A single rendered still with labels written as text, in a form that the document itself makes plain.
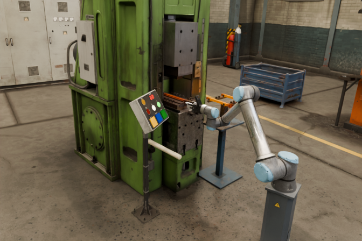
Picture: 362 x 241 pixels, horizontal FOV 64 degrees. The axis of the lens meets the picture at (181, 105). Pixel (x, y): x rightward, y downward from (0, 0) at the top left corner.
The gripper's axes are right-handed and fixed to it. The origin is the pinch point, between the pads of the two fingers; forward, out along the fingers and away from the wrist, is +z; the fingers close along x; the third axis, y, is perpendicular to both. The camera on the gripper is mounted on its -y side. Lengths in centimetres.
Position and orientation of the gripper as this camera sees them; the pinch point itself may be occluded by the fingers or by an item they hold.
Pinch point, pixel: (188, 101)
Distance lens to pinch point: 289.6
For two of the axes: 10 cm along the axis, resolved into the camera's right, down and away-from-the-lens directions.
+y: -0.3, 9.5, 3.2
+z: -7.0, -2.4, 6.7
